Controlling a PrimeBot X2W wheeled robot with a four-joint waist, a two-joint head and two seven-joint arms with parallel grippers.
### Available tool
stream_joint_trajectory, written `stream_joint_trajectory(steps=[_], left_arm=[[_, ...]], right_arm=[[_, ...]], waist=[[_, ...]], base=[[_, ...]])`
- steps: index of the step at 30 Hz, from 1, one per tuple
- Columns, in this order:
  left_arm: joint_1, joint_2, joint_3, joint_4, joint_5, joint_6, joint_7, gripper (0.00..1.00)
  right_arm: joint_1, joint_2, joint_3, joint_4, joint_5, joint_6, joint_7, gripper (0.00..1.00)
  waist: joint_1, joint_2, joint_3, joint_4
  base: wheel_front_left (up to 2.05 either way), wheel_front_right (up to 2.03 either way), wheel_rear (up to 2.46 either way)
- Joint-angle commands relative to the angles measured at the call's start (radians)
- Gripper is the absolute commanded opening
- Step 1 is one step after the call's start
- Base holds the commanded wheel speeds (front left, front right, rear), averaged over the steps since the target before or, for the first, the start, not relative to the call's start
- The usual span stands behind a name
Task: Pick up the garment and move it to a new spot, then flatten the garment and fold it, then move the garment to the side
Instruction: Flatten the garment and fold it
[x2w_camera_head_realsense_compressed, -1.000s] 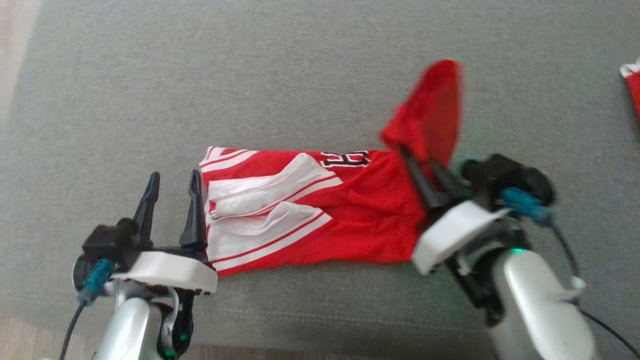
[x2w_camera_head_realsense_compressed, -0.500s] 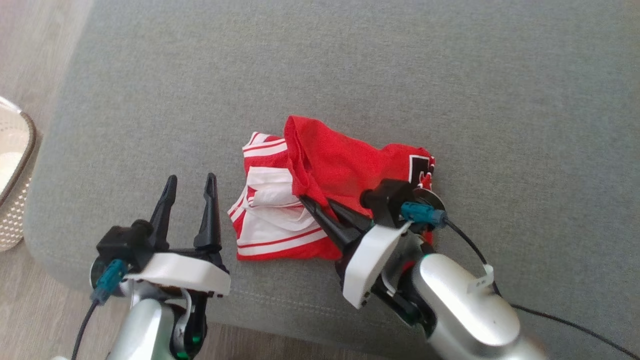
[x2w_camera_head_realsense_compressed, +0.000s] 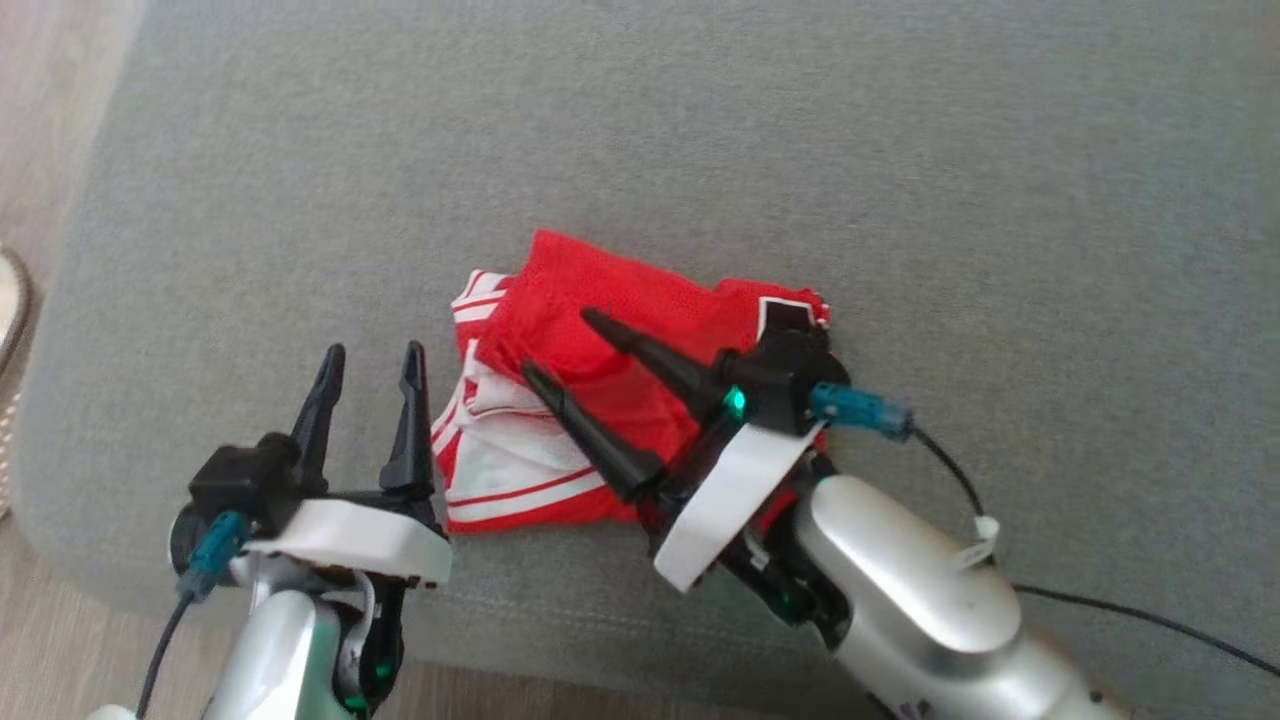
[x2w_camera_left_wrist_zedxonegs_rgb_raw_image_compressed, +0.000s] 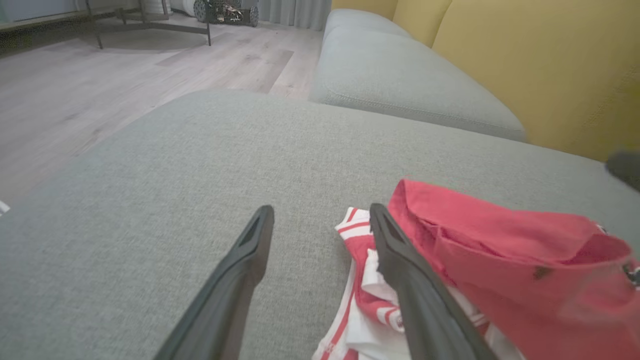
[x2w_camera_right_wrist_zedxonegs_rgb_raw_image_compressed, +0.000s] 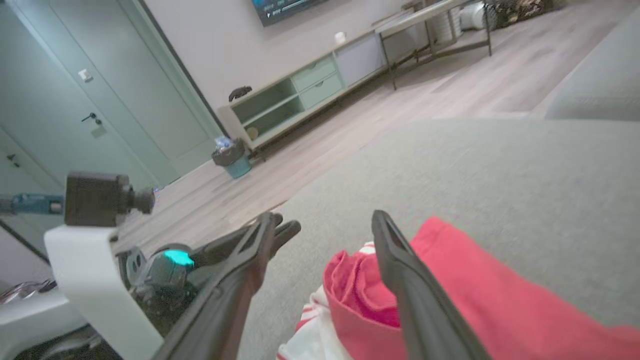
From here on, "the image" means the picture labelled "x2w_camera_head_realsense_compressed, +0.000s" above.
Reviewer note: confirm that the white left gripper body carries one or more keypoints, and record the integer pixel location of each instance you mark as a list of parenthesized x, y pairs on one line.
[(350, 535)]

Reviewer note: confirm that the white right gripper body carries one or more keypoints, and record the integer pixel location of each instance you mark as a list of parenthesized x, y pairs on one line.
[(725, 490)]

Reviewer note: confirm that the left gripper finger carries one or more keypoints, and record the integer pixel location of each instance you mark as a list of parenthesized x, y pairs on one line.
[(410, 450), (315, 440)]

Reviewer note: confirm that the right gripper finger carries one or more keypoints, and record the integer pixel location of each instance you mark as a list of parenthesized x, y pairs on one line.
[(600, 445), (665, 365)]

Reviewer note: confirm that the red and white jersey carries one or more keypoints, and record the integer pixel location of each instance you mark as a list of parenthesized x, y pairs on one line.
[(580, 310)]

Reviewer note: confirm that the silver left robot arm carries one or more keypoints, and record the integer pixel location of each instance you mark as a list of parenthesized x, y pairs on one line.
[(270, 650)]

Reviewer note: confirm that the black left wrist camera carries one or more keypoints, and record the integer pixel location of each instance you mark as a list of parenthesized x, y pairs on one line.
[(235, 480)]

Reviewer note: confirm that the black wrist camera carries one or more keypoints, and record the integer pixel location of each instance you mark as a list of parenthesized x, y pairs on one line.
[(785, 375), (235, 480)]

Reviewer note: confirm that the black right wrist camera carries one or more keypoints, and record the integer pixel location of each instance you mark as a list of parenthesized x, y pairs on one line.
[(785, 375)]

